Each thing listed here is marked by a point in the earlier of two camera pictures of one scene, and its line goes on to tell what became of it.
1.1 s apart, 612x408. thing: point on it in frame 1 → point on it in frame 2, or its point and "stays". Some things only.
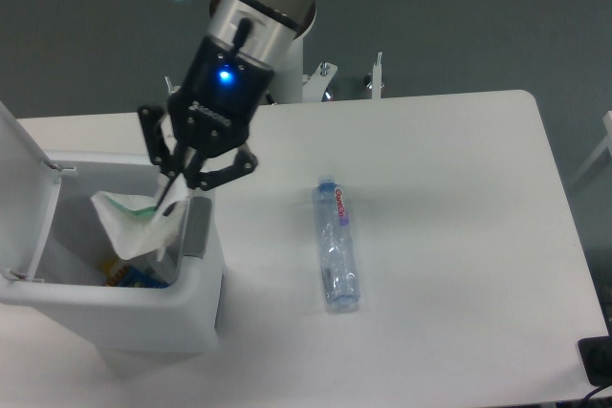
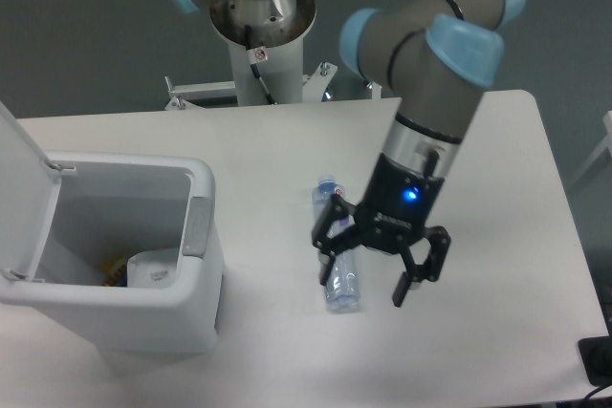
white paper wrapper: [142, 226] → [152, 268]
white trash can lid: [30, 186] stays
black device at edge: [596, 354] stays
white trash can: [166, 302] stays
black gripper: [210, 113] → [392, 214]
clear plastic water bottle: [336, 246] stays
